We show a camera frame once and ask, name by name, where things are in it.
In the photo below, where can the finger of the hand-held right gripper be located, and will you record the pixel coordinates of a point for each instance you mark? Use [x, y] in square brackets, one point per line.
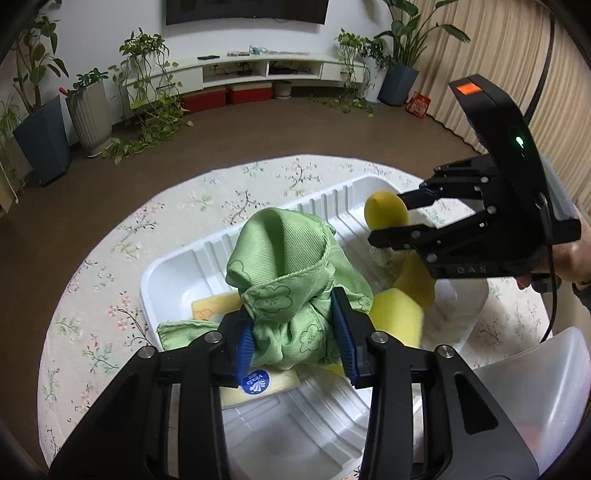
[415, 197]
[392, 237]

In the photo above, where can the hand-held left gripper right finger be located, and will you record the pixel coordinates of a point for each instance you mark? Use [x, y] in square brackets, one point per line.
[344, 332]

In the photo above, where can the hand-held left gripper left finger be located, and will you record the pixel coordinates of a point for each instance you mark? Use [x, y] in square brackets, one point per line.
[247, 350]

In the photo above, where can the cream knitted scrubber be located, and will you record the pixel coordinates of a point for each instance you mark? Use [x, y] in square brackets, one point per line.
[383, 257]

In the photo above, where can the tan gourd-shaped sponge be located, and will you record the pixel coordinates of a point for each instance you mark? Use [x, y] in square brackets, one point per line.
[415, 281]

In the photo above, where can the large yellow sponge block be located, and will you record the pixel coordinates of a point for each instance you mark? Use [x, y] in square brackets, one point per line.
[397, 316]

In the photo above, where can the small beige tissue pack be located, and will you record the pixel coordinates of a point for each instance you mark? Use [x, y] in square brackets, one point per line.
[214, 305]

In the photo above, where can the green cloth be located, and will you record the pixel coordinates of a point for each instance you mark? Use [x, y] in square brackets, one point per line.
[286, 258]

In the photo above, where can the white plastic tray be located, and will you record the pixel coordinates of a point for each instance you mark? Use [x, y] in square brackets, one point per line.
[184, 272]

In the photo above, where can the person's right hand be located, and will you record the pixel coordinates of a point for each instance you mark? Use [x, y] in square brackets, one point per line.
[572, 261]

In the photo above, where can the red paper bag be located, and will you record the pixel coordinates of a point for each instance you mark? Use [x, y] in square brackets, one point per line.
[417, 104]

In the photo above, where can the broad-leaf plant in dark pot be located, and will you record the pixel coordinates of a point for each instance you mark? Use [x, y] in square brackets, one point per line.
[397, 85]

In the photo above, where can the beige curtain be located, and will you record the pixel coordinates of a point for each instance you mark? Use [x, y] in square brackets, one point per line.
[498, 46]

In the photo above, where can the floral tablecloth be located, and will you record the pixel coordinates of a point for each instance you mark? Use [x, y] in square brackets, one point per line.
[115, 277]

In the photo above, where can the small trailing plant white pot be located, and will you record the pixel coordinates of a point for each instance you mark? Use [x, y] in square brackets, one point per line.
[351, 44]

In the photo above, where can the white television cabinet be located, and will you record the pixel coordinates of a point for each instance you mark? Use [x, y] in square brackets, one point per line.
[295, 59]

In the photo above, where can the translucent plastic container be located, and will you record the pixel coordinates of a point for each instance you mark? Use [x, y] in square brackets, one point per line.
[531, 383]

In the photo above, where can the red storage box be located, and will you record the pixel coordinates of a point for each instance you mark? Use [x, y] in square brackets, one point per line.
[249, 93]
[205, 99]

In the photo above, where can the black remote control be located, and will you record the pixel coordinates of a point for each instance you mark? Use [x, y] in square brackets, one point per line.
[207, 57]

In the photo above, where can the plant in ribbed white pot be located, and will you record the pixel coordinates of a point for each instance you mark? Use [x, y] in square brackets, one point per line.
[90, 120]

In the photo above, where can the tall plant in dark pot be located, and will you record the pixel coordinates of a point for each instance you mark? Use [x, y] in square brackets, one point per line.
[44, 138]

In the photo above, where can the trailing pothos plant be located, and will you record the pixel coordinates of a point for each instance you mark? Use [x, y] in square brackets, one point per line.
[147, 46]

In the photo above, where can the thin-leaf plant on stand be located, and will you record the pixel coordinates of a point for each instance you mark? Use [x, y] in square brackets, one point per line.
[8, 122]

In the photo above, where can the wall-mounted black television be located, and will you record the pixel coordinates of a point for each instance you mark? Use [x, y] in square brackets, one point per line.
[244, 11]

